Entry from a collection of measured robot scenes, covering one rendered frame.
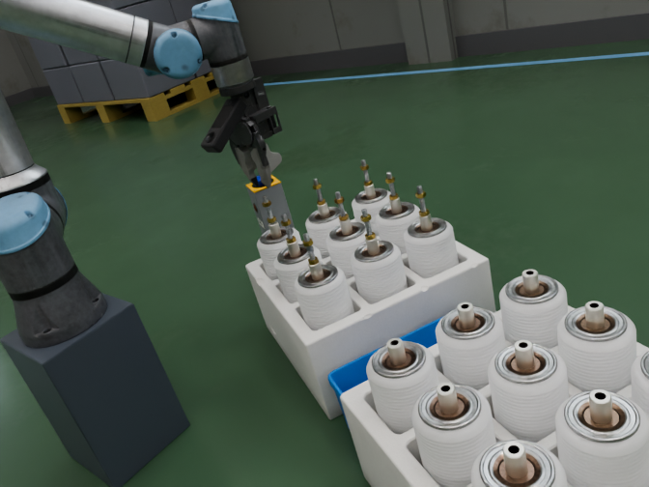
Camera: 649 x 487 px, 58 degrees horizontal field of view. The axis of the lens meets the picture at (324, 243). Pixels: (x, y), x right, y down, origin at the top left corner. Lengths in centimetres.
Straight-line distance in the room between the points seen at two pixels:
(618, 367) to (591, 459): 18
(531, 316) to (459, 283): 27
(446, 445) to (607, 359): 24
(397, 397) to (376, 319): 29
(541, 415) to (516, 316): 18
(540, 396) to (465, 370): 14
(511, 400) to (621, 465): 14
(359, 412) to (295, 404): 35
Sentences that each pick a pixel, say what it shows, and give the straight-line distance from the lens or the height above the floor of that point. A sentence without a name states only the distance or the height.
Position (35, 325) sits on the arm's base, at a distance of 110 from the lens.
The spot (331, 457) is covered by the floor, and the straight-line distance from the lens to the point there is 109.
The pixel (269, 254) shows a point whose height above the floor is 23.
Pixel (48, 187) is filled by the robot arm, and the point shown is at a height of 51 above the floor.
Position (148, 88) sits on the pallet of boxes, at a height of 22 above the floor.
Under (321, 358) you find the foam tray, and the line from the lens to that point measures 106.
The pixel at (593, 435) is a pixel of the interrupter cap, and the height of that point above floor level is 25.
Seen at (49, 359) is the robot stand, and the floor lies 30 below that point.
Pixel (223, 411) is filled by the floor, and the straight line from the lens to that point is 127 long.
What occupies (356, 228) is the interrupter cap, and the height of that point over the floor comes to 25.
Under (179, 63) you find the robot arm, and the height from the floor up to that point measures 67.
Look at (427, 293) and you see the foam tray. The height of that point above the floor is 17.
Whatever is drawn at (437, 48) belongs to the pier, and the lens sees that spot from 372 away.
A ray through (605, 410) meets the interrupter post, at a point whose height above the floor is 27.
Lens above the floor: 77
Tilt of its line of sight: 26 degrees down
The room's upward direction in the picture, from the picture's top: 16 degrees counter-clockwise
